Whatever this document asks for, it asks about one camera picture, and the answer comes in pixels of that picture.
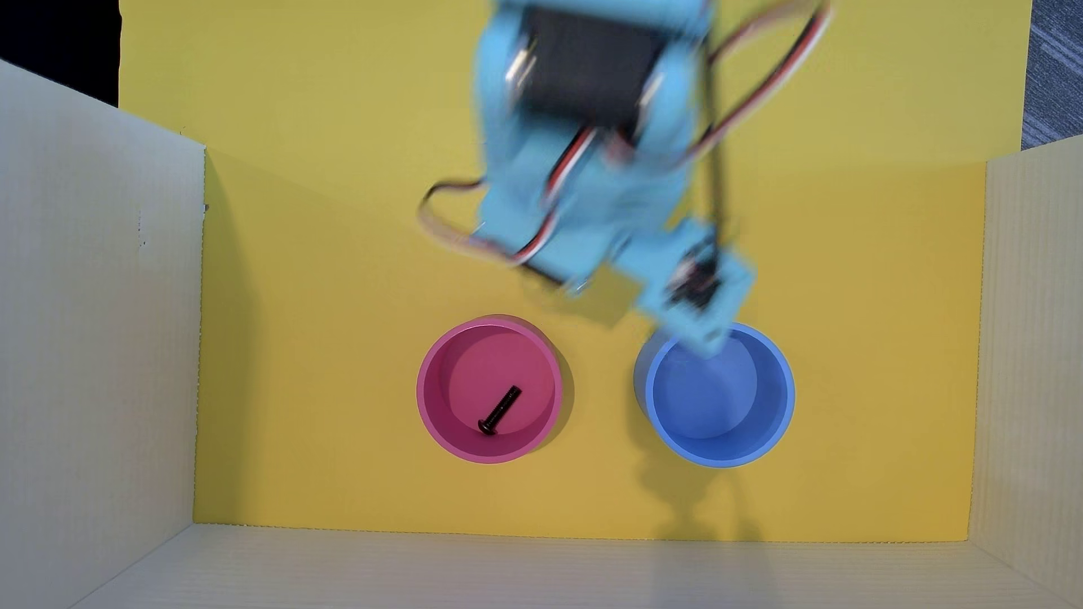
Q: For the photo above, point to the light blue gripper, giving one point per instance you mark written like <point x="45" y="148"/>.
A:
<point x="555" y="265"/>

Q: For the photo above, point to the black bolt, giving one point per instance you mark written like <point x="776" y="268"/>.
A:
<point x="501" y="410"/>

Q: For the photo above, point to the pink round cup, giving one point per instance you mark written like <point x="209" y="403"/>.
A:
<point x="486" y="355"/>

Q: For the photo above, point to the blue round cup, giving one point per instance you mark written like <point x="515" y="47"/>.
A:
<point x="719" y="423"/>

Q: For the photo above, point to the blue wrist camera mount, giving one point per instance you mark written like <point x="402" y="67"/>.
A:
<point x="694" y="287"/>

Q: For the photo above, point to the white cardboard enclosure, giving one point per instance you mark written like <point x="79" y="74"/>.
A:
<point x="85" y="338"/>

